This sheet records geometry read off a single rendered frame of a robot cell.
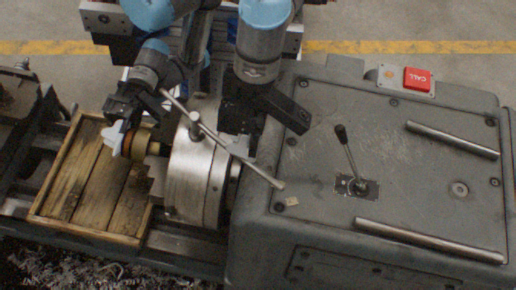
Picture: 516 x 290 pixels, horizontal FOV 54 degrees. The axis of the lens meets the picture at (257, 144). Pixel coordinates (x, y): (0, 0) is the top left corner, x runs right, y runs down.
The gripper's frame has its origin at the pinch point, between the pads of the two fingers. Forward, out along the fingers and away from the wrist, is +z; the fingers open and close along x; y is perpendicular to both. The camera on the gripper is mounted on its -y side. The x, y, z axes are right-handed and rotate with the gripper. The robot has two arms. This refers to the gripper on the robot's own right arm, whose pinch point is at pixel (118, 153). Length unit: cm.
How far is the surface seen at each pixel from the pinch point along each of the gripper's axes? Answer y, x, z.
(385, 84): -57, 17, -24
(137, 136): -3.9, 4.0, -3.1
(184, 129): -16.7, 15.3, -1.0
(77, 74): 77, -108, -98
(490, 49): -144, -108, -182
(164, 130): -10.1, 5.8, -5.3
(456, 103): -74, 17, -23
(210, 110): -20.7, 15.0, -7.3
